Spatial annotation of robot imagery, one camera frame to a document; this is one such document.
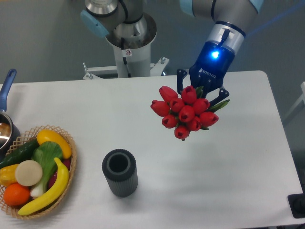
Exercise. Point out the blue Robotiq gripper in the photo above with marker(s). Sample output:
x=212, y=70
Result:
x=214, y=60

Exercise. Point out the red tulip bouquet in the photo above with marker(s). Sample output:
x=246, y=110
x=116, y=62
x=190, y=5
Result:
x=186, y=112

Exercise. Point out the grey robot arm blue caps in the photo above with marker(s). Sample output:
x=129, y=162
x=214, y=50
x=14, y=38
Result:
x=130, y=31

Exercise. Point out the dark grey ribbed vase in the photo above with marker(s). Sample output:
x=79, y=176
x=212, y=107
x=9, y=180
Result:
x=120, y=170

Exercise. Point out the black device at table edge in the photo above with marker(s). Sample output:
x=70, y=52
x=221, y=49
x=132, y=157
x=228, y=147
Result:
x=297, y=205

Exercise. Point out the dark red fruit toy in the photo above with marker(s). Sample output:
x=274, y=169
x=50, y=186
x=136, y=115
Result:
x=67, y=163

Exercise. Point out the yellow squash toy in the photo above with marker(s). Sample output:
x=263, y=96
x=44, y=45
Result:
x=47, y=135

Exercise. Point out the yellow plastic banana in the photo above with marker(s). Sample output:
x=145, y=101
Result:
x=52, y=194

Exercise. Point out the green bok choy toy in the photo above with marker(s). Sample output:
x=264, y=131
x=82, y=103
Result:
x=44, y=155

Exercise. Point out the woven wicker basket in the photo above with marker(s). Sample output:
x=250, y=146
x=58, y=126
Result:
x=28, y=136

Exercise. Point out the green cucumber toy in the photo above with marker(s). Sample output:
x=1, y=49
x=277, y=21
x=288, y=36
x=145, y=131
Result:
x=20, y=154

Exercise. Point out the beige round disc toy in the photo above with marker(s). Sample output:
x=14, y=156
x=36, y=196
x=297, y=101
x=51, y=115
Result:
x=28, y=173

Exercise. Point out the yellow bell pepper toy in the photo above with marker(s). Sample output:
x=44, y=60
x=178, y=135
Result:
x=7, y=175

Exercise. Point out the orange fruit toy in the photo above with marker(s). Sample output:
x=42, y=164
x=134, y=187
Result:
x=16, y=195

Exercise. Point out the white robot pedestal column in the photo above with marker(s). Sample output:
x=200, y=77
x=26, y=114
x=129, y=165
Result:
x=129, y=63

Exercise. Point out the white frame at right edge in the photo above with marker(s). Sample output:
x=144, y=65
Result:
x=296, y=108

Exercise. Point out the blue handled saucepan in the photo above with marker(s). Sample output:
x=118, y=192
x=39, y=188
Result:
x=8, y=131

